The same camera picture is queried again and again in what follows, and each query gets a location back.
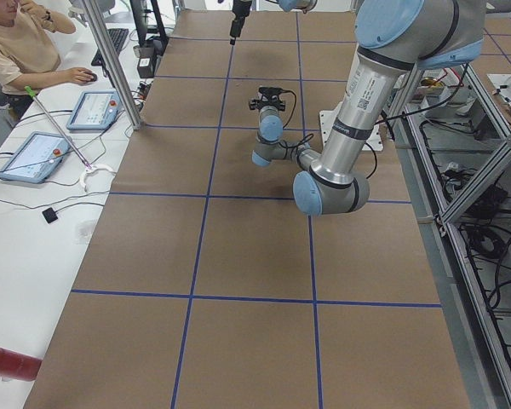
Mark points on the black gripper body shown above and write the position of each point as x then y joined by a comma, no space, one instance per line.
239,9

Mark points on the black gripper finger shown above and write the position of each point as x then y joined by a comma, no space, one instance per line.
236,29

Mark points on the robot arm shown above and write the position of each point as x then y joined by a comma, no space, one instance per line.
288,5
393,37

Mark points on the black power box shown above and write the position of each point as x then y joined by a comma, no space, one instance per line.
147,60

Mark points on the black computer mouse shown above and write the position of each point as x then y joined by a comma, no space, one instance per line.
89,77

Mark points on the teach pendant far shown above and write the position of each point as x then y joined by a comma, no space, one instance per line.
94,111

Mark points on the teach pendant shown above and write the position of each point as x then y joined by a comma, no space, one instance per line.
94,111
36,159

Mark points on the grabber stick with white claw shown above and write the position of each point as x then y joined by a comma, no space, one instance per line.
89,168

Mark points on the person in beige shirt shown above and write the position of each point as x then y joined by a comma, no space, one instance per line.
28,57

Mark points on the teach pendant near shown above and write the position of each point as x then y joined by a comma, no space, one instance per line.
36,159

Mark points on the small black square puck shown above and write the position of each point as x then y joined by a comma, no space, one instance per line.
50,215

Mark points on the red cylinder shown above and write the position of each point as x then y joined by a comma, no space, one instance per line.
14,365

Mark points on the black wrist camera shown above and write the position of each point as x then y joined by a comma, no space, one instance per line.
268,97

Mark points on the aluminium frame post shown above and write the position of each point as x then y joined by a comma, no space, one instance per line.
111,61

